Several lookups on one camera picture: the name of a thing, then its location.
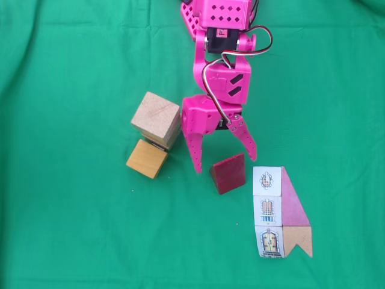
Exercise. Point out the red triangular wooden block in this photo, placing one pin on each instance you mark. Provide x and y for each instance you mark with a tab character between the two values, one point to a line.
230	174

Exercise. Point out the wooden block with balcony window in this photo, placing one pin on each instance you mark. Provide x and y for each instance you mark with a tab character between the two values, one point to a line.
178	134

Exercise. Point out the wooden block with door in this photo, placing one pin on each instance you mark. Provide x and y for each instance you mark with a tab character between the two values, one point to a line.
165	147

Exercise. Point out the wooden block with oval window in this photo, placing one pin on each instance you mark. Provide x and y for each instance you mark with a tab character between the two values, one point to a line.
153	114

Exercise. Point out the yellow notched wooden block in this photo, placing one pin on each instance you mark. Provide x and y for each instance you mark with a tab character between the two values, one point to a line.
147	161

